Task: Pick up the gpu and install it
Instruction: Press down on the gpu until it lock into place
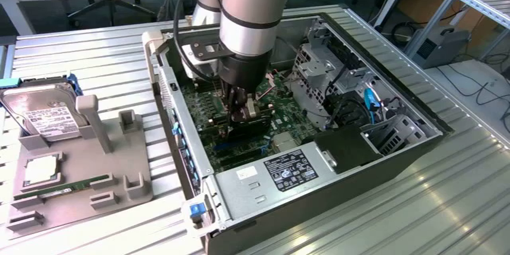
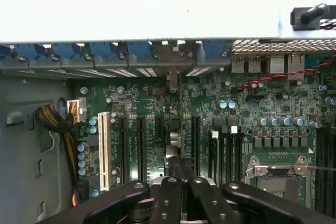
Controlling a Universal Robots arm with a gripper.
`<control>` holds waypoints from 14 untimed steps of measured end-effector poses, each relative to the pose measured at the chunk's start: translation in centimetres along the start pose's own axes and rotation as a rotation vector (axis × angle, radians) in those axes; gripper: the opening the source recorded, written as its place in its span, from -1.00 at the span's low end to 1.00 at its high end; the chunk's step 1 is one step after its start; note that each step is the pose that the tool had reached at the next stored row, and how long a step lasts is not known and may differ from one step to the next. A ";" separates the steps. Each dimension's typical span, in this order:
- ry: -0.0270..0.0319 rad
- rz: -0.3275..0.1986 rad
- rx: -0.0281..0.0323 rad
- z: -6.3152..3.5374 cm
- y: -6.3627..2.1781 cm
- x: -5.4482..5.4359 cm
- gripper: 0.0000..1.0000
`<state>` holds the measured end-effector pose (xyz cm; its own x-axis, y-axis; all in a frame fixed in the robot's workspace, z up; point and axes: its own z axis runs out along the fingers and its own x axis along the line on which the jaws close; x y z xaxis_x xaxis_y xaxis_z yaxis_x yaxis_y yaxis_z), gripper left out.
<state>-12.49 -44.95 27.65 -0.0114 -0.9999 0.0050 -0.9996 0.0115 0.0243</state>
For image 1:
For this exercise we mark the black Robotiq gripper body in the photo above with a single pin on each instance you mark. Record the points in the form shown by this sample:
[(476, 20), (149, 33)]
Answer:
[(247, 70)]

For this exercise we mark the black low-profile graphics card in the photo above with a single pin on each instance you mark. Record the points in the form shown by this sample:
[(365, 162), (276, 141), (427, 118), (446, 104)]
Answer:
[(251, 131)]

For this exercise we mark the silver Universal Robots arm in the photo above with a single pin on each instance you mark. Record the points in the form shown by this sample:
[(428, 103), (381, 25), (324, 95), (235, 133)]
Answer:
[(251, 13)]

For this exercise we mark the green RAM stick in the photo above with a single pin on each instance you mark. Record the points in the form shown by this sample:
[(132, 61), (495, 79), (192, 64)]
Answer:
[(220, 124), (58, 190)]

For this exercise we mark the metal socket cover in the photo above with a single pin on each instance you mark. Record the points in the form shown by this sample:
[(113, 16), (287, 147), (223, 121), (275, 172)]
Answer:
[(271, 80)]

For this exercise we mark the green motherboard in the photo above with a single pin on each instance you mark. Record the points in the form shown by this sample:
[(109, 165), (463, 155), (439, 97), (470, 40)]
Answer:
[(287, 117)]

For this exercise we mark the silver chipset heat sink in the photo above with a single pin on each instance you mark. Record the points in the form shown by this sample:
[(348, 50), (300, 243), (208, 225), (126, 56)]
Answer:
[(283, 142)]

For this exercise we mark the black expansion slot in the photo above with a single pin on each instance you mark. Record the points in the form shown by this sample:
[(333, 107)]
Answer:
[(243, 153), (243, 161)]

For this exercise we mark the silver disk bay cage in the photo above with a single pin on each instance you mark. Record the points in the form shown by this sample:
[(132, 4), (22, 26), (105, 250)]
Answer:
[(313, 67)]

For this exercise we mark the beige case corner clamp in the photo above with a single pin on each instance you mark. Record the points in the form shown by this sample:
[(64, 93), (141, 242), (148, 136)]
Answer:
[(153, 38), (195, 228)]

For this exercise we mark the black plastic fan shroud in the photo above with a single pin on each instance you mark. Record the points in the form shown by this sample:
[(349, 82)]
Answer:
[(345, 147)]

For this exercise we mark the silver power supply unit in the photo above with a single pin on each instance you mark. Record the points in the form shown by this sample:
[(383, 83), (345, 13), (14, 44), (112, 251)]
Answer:
[(259, 189)]

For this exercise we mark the blue clamp block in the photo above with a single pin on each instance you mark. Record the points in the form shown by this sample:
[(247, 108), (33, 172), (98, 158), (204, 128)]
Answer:
[(196, 210)]

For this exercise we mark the open black PC case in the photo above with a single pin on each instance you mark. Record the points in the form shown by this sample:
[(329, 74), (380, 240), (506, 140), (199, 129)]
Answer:
[(397, 93)]

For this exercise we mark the perforated metal case grille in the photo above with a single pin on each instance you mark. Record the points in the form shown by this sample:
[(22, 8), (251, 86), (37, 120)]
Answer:
[(397, 138)]

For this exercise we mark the blue disk caddy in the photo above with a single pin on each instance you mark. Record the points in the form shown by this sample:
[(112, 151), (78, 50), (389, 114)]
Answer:
[(73, 83)]

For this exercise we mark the grey parts rack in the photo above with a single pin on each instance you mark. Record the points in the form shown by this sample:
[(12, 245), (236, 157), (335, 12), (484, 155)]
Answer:
[(78, 159)]

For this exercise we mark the silver hard disk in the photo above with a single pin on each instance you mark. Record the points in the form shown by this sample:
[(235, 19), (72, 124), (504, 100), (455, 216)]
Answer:
[(44, 111)]

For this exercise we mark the grey computer tower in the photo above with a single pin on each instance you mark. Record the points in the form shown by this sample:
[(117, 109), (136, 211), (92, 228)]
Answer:
[(442, 49)]

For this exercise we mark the silver CPU chip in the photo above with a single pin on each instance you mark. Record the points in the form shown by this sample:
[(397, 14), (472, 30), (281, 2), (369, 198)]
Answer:
[(40, 168)]

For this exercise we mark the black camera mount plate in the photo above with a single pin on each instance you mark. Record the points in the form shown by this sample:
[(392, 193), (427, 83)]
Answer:
[(208, 49)]

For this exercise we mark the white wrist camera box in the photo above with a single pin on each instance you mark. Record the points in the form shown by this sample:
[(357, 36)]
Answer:
[(196, 67)]

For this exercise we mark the aluminium profile frame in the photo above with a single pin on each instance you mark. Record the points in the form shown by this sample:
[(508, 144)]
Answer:
[(478, 1)]

